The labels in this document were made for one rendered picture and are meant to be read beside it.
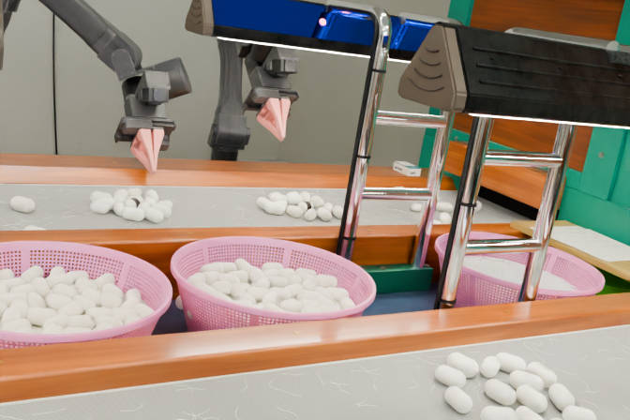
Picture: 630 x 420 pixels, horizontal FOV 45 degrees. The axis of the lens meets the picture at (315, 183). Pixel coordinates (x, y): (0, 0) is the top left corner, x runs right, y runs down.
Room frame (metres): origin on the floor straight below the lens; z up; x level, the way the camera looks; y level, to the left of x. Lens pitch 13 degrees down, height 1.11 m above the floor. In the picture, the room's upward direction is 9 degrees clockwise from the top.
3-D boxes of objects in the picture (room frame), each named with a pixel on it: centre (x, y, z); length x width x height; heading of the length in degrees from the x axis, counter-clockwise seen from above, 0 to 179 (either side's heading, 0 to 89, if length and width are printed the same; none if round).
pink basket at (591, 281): (1.16, -0.34, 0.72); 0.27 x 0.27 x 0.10
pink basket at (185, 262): (0.92, 0.03, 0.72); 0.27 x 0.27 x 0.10
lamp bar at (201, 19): (1.30, -0.05, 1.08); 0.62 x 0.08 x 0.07; 122
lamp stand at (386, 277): (1.23, -0.09, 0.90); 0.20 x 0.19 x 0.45; 122
